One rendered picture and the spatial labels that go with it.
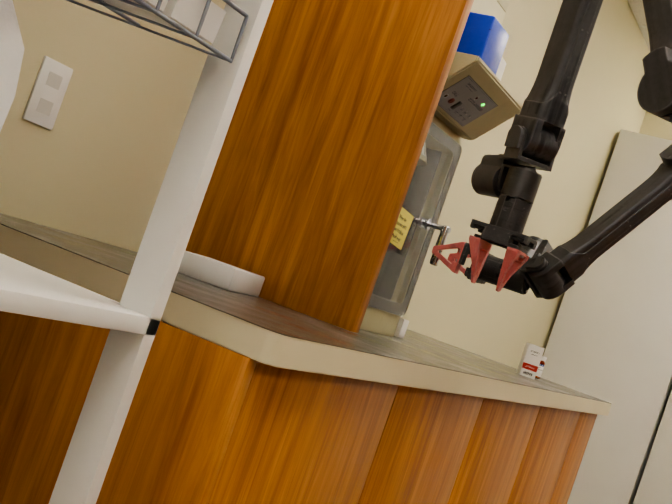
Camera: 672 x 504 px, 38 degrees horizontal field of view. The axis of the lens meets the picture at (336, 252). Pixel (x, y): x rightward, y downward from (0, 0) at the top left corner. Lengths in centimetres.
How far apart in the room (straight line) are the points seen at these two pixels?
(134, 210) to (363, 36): 57
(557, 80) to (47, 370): 91
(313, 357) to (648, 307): 375
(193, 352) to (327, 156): 76
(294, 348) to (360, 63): 85
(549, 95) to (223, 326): 72
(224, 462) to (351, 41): 99
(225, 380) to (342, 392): 27
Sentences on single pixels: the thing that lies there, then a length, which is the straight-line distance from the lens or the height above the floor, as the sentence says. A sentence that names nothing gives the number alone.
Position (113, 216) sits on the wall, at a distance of 197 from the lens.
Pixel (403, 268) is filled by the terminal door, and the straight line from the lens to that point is 209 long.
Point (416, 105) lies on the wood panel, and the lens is 183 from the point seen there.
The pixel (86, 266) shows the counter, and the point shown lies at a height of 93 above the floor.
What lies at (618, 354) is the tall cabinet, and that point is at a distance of 488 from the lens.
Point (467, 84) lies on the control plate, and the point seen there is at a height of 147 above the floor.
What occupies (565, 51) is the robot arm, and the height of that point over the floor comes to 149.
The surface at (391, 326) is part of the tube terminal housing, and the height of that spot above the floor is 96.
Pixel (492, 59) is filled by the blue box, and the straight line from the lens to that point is 199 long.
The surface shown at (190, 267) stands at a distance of 174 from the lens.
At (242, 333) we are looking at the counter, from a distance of 117.
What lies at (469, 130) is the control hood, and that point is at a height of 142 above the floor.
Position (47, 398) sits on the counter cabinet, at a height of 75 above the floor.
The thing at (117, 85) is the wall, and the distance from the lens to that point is 190.
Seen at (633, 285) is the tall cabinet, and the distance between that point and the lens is 491.
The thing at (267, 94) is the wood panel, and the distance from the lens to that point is 198.
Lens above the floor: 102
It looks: 1 degrees up
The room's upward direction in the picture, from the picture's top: 19 degrees clockwise
